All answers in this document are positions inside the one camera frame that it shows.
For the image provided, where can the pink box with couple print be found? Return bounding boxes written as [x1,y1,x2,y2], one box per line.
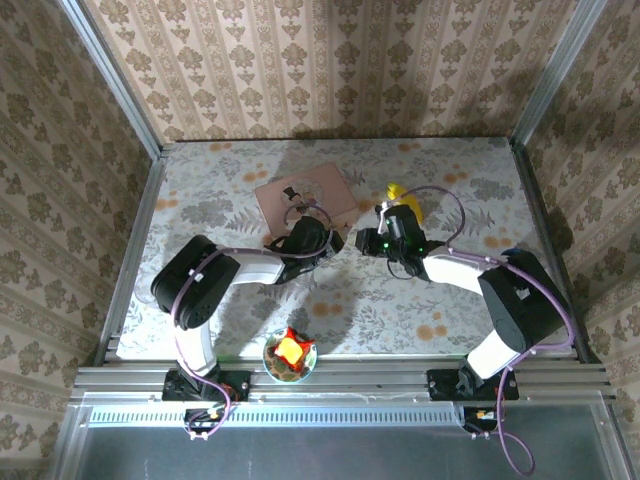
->
[253,162,360,237]

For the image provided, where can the yellow banana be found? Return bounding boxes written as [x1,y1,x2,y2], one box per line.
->
[385,181,426,225]

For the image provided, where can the bowl with red yellow contents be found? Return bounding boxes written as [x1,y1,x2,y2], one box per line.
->
[263,325,319,385]

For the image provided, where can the clear plastic cup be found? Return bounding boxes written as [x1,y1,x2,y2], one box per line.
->
[133,269,161,307]

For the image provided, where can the grey metal sheet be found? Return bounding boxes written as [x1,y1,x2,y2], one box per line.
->
[49,392,634,480]

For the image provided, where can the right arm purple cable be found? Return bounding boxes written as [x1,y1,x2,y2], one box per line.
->
[392,185,576,476]

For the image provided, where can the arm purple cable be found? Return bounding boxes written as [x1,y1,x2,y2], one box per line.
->
[171,203,335,442]
[392,185,576,476]

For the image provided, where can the long aluminium cross rail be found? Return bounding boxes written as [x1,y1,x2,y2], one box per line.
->
[69,357,614,404]

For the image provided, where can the aluminium side rail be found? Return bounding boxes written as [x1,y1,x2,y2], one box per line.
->
[92,154,169,366]
[509,142,601,364]

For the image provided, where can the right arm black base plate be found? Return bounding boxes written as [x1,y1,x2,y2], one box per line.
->
[426,368,520,403]

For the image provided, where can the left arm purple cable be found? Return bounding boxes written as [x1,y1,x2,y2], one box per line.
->
[171,203,335,442]

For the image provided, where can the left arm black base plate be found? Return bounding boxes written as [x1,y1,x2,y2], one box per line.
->
[162,369,251,404]

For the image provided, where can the white slotted cable duct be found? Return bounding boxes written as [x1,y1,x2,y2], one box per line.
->
[87,404,464,429]

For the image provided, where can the aluminium frame post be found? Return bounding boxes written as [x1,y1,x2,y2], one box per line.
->
[57,0,169,160]
[510,0,610,147]

